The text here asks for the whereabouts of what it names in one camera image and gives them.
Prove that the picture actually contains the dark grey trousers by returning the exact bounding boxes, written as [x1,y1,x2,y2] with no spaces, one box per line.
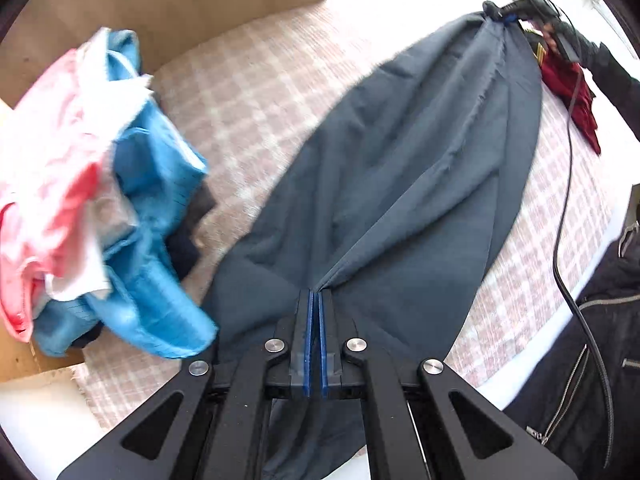
[199,8,546,480]

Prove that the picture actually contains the person's right forearm dark sleeve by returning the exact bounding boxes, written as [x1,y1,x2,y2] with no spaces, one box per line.
[554,21,640,138]

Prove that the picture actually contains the dark brown folded clothes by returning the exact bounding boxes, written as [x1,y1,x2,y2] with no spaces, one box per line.
[85,184,217,359]

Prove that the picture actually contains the person's right hand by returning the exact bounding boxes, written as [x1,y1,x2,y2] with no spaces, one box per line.
[533,18,564,56]

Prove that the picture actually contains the black garment with yellow stripes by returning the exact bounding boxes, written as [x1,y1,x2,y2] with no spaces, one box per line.
[524,29,548,65]

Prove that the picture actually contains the dark red garment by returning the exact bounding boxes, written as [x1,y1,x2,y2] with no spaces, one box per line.
[539,50,601,155]

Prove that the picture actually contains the light blue garment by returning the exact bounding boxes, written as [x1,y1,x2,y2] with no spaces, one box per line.
[35,27,217,359]

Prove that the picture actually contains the pink plaid table cloth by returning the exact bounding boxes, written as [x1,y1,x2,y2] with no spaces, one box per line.
[71,1,626,430]

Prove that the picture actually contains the black jacket with zippers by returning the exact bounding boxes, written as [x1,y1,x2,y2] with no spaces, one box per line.
[504,224,640,479]

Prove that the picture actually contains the white shirt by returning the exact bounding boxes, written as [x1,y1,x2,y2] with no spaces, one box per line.
[44,75,152,301]

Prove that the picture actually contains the pink shirt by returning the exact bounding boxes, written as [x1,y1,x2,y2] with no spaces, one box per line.
[1,28,114,342]

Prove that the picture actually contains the large brown wooden board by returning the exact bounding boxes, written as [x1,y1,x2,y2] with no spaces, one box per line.
[1,0,322,105]

